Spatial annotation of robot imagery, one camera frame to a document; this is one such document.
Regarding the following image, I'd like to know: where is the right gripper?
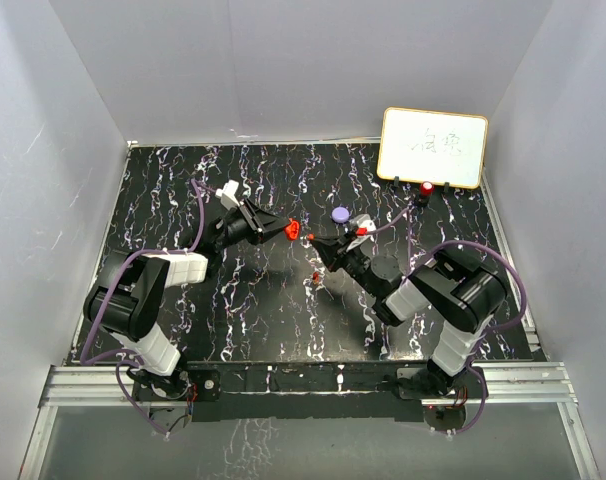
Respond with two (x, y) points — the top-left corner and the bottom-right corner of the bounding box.
(312, 231), (380, 297)

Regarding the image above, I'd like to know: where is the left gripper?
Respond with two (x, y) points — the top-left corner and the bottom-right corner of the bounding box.
(214, 198), (291, 252)

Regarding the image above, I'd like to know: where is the orange earbud charging case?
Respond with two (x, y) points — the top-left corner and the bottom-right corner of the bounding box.
(283, 218), (300, 241)

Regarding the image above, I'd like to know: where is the lilac earbud charging case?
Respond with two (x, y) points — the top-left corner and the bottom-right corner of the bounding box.
(331, 206), (350, 224)

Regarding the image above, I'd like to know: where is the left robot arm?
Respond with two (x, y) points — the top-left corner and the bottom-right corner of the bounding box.
(83, 200), (300, 399)

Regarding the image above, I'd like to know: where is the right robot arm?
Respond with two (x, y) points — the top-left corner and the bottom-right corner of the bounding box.
(308, 230), (509, 397)

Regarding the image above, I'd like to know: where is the yellow framed whiteboard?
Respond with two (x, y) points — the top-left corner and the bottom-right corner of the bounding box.
(377, 107), (489, 189)

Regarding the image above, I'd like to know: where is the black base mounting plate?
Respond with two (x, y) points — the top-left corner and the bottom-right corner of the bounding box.
(133, 361), (485, 422)

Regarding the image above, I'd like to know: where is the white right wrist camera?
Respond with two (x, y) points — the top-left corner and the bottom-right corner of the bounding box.
(348, 214), (377, 243)

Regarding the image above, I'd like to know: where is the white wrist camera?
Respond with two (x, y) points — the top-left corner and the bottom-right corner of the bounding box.
(215, 180), (240, 210)
(348, 214), (377, 243)

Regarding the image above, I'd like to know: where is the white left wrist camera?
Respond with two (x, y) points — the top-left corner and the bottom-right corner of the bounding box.
(215, 180), (240, 210)

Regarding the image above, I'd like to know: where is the aluminium frame rail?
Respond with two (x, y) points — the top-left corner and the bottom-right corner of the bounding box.
(19, 361), (599, 479)

